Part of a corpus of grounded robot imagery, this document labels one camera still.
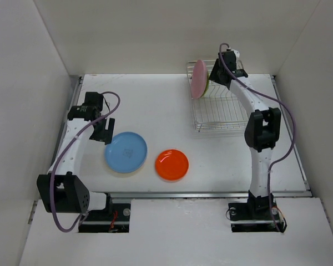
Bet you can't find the orange plate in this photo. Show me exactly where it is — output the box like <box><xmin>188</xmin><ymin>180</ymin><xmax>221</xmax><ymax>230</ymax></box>
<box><xmin>155</xmin><ymin>149</ymin><xmax>189</xmax><ymax>182</ymax></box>

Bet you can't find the wire dish rack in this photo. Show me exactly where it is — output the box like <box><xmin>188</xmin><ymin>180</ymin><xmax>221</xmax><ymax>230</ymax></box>
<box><xmin>185</xmin><ymin>59</ymin><xmax>253</xmax><ymax>132</ymax></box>

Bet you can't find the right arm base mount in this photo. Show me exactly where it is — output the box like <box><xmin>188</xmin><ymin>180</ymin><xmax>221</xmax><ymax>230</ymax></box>
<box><xmin>226</xmin><ymin>202</ymin><xmax>287</xmax><ymax>233</ymax></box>

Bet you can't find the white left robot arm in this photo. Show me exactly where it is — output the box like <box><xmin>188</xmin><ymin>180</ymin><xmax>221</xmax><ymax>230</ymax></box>
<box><xmin>37</xmin><ymin>92</ymin><xmax>115</xmax><ymax>220</ymax></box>

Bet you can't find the pink plate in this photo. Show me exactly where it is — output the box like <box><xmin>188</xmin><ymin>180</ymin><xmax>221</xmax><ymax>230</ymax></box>
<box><xmin>190</xmin><ymin>60</ymin><xmax>208</xmax><ymax>99</ymax></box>

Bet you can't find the dark blue plate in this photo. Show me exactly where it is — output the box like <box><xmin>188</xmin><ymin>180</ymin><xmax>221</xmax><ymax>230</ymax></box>
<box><xmin>104</xmin><ymin>132</ymin><xmax>148</xmax><ymax>173</ymax></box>

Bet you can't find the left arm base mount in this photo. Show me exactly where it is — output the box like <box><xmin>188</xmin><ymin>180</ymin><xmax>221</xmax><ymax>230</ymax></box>
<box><xmin>78</xmin><ymin>194</ymin><xmax>131</xmax><ymax>233</ymax></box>

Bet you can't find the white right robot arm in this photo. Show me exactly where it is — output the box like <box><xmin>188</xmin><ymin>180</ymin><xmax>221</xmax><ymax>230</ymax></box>
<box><xmin>210</xmin><ymin>48</ymin><xmax>281</xmax><ymax>220</ymax></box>

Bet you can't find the green plate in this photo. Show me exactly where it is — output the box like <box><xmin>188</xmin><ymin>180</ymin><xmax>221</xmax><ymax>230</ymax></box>
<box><xmin>201</xmin><ymin>72</ymin><xmax>209</xmax><ymax>98</ymax></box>

